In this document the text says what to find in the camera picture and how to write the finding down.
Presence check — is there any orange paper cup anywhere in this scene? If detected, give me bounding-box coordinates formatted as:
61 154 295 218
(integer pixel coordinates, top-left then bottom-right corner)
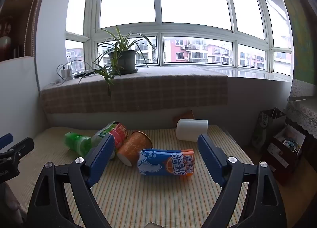
116 131 153 167

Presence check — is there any brown checked cloth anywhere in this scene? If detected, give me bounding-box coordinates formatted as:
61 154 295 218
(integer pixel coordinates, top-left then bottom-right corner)
40 66 229 114

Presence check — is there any white lace cloth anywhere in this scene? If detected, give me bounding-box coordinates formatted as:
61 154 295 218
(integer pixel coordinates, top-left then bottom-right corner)
287 97 317 139

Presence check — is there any green wall hanging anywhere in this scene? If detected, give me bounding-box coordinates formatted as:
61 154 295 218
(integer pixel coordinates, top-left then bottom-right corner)
270 0 317 85

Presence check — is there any black flat device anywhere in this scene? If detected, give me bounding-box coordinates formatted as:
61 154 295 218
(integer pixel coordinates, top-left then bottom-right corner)
74 69 99 79

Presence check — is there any person's left forearm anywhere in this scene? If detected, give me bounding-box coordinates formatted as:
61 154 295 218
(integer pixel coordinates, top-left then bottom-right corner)
0 183 26 222

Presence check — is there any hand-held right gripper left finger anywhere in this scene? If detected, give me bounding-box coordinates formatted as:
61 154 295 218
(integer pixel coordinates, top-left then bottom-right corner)
27 133 116 228

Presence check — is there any brown wooden cabinet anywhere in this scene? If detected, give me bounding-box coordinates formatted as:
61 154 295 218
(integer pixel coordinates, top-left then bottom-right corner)
0 0 53 62

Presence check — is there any white beaded cord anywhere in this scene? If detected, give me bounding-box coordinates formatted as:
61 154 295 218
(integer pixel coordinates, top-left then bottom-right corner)
24 0 42 57

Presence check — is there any striped yellow bed sheet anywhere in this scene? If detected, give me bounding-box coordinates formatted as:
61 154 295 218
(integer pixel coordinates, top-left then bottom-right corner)
11 125 254 228

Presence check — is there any white plastic cup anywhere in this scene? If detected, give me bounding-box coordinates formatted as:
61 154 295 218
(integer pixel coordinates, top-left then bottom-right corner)
176 118 209 142

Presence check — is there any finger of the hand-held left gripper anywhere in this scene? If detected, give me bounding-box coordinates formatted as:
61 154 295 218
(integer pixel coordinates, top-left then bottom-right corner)
0 133 13 150
0 137 34 166

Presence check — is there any dark grey flower pot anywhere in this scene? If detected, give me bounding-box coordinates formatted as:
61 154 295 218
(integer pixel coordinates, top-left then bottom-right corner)
108 50 137 74

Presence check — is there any green paper bag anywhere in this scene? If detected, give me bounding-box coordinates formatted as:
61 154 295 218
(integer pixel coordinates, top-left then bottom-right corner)
251 109 286 148

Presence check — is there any red and green cup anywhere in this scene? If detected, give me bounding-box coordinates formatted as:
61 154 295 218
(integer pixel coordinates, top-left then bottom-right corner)
91 121 129 160

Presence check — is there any white charger cable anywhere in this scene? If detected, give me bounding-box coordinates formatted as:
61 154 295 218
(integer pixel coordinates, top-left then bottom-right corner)
56 56 73 86

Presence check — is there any dark pot saucer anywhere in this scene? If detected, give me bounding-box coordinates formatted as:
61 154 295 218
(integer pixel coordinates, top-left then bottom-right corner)
109 68 138 76

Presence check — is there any blue printed cup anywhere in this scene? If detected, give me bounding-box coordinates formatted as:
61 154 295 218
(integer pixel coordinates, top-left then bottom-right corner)
137 148 196 181

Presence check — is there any green plastic bottle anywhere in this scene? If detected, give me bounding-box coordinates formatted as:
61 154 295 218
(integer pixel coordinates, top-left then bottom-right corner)
64 131 93 157

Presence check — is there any green spider plant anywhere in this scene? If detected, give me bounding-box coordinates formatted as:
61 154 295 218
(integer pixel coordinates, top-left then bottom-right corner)
79 25 155 97

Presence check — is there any brown paper cup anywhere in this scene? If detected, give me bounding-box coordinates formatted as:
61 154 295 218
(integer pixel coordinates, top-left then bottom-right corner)
173 110 195 126

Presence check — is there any white window frame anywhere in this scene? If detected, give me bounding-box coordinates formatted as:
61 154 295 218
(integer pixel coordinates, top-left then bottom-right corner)
65 0 293 82

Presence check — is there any dark red open box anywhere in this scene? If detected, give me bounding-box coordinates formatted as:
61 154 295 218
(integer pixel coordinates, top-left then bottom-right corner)
263 124 307 186

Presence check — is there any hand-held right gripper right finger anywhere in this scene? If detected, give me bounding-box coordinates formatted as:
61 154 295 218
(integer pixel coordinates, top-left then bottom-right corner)
197 133 288 228

